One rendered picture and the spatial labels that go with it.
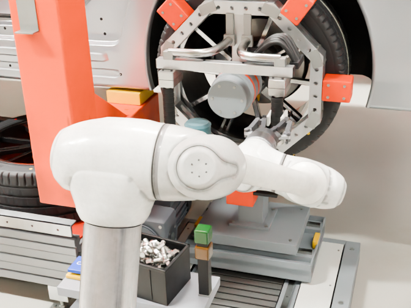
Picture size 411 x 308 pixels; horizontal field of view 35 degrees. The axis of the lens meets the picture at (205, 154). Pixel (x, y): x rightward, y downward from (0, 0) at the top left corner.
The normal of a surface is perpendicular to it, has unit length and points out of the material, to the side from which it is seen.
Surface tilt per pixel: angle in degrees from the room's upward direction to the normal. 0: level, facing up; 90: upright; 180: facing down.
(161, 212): 0
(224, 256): 90
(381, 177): 0
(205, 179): 63
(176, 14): 90
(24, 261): 90
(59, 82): 90
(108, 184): 77
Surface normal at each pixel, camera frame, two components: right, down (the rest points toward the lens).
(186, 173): 0.04, -0.02
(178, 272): 0.90, 0.16
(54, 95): -0.30, 0.41
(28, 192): -0.04, 0.43
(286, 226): -0.03, -0.90
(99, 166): -0.24, 0.16
